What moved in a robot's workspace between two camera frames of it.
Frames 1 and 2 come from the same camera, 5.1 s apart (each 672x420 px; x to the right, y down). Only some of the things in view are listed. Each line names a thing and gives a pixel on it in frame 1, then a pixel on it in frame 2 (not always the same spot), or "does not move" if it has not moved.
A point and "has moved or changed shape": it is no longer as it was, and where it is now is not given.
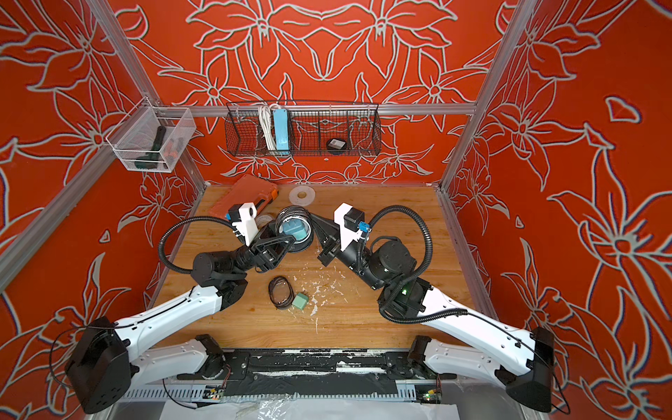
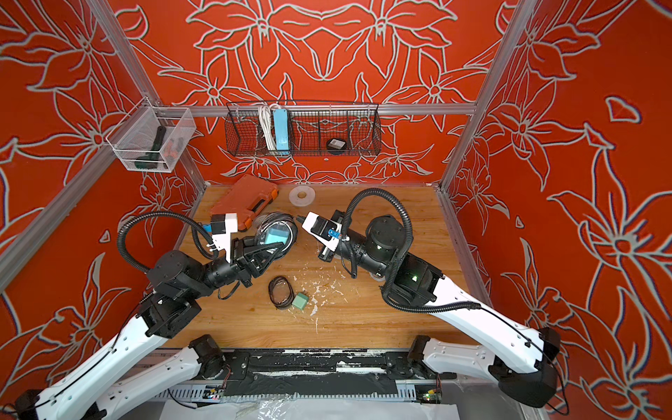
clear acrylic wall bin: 152,138 does not move
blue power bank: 281,129 does not move
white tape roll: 302,195 does not move
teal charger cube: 296,227 has moved or changed shape
